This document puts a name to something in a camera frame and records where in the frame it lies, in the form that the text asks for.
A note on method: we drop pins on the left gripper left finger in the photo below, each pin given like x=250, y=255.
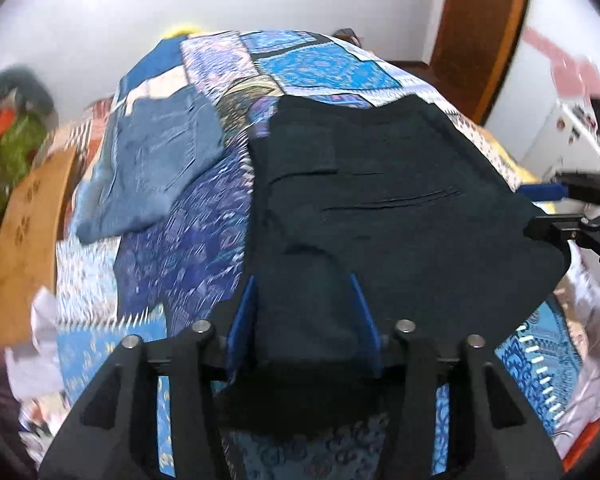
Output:
x=112, y=430

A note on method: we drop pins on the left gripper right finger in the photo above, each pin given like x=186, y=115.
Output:
x=493, y=430

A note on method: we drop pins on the black pants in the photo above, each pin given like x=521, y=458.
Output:
x=361, y=218

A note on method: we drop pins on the white suitcase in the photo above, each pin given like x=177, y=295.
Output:
x=568, y=141

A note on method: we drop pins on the orange yellow blanket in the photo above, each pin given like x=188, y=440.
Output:
x=510, y=159

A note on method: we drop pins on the white crumpled cloth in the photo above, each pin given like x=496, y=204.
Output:
x=33, y=367

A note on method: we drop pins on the patchwork blue bedsheet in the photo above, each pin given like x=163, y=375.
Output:
x=178, y=269

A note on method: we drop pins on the wooden lap desk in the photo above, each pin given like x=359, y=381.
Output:
x=28, y=236

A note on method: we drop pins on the brown wooden door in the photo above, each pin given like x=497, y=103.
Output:
x=475, y=42

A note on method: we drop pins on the green patterned bag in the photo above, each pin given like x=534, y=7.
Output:
x=19, y=145

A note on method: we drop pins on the folded blue jeans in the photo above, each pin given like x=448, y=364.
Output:
x=153, y=154

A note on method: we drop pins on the dark green cushion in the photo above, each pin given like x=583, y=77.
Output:
x=28, y=91

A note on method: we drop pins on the yellow plush toy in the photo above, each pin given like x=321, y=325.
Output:
x=181, y=30

